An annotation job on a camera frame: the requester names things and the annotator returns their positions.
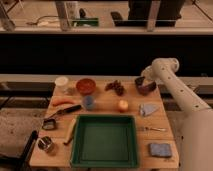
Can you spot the white cup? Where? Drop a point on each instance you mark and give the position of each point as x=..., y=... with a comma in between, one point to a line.
x=61, y=82

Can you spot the yellow-red apple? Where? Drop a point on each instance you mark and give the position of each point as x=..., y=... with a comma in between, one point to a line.
x=123, y=105

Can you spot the black stand leg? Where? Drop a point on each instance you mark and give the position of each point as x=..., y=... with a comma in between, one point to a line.
x=33, y=137

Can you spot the silver fork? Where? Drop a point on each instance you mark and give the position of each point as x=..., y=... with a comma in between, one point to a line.
x=152, y=129

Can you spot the small black metal tin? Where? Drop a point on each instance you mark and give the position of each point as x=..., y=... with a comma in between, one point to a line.
x=49, y=124

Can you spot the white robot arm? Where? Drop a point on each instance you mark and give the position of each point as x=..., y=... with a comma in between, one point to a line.
x=197, y=130

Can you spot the purple bowl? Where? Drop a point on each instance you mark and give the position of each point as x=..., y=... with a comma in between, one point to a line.
x=146, y=88

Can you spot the wooden spatula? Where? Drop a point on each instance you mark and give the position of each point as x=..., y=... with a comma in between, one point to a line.
x=69, y=134

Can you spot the brown grape bunch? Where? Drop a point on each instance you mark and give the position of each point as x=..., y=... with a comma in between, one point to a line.
x=116, y=86

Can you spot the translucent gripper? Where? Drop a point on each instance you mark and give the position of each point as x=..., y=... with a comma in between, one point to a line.
x=148, y=74

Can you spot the black eraser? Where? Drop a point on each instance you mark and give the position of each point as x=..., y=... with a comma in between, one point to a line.
x=139, y=81

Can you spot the blue sponge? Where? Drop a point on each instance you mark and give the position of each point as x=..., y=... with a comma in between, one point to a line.
x=162, y=150

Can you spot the orange carrot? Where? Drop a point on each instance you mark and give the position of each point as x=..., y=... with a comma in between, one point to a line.
x=58, y=102

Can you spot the green plastic tray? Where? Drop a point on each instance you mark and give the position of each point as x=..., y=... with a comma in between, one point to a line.
x=104, y=141

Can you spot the grey crumpled cloth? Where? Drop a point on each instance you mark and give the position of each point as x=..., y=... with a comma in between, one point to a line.
x=147, y=109

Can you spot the black-handled knife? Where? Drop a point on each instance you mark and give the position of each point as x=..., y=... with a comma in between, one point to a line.
x=64, y=111

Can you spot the blue cup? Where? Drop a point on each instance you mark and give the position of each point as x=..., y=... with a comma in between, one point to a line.
x=88, y=102

